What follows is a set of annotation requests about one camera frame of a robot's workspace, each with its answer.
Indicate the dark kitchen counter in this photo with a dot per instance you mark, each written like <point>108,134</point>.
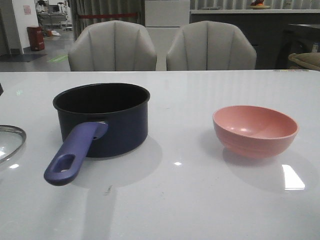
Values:
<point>265,30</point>

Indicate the red barrier belt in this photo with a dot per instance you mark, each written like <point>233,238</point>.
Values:
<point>109,16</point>

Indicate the grey chair left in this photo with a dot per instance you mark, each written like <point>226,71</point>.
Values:
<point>113,46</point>

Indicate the red bin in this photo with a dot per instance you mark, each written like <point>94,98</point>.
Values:
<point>36,39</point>

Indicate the pink bowl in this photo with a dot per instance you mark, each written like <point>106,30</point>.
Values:
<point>254,131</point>

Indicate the fruit plate on counter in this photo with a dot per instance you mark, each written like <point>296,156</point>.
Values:
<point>258,5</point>

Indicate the beige sofa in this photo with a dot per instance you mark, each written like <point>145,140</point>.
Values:
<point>310,60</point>

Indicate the glass lid with blue knob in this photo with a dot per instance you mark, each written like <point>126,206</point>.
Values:
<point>12,138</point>

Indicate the pink wall notice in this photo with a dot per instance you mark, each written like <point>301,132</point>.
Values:
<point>27,9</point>

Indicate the grey chair right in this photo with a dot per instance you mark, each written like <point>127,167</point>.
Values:
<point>210,46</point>

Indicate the dark blue saucepan purple handle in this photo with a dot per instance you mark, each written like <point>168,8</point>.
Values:
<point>97,120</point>

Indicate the white cabinet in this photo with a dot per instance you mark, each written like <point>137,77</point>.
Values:
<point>162,20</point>

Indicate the grey chair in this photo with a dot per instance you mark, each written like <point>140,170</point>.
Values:
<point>113,46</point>
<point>210,46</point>

